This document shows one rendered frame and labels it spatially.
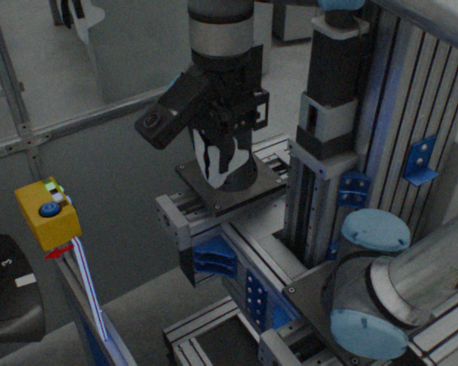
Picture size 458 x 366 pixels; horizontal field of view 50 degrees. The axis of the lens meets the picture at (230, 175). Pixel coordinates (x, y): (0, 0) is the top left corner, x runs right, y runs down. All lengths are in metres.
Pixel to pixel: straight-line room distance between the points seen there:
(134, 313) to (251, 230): 1.14
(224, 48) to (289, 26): 3.93
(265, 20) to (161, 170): 2.04
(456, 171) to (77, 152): 1.18
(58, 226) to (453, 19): 0.95
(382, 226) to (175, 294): 1.59
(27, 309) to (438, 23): 0.79
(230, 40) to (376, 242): 0.46
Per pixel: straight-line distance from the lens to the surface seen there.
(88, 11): 1.02
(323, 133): 1.01
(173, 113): 0.58
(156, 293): 2.39
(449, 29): 0.68
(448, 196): 1.31
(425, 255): 0.74
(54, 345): 2.33
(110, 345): 1.23
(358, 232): 0.88
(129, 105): 1.75
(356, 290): 0.81
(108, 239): 2.07
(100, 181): 1.87
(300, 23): 4.52
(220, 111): 0.60
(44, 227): 1.24
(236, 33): 0.56
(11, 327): 0.96
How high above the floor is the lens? 1.88
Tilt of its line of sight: 39 degrees down
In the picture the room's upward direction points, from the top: straight up
